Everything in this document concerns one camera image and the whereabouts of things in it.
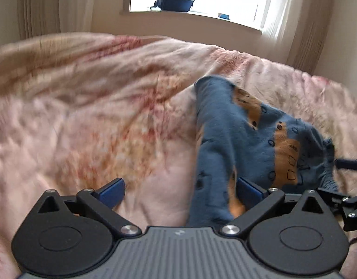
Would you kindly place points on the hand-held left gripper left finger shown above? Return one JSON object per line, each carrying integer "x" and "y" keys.
{"x": 110, "y": 193}

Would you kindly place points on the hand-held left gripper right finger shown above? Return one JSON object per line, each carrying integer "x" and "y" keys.
{"x": 249, "y": 193}

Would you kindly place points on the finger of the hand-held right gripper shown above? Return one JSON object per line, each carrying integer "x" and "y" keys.
{"x": 350, "y": 164}
{"x": 351, "y": 209}

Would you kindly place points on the blue pants with orange print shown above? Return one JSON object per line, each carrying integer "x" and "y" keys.
{"x": 225, "y": 128}

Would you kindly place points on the pink floral blanket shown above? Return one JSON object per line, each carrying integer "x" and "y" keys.
{"x": 94, "y": 116}

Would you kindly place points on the beige curtain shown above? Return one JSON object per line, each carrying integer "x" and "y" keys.
{"x": 294, "y": 20}
{"x": 50, "y": 5}

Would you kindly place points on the small blue box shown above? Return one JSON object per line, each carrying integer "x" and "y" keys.
{"x": 224, "y": 15}

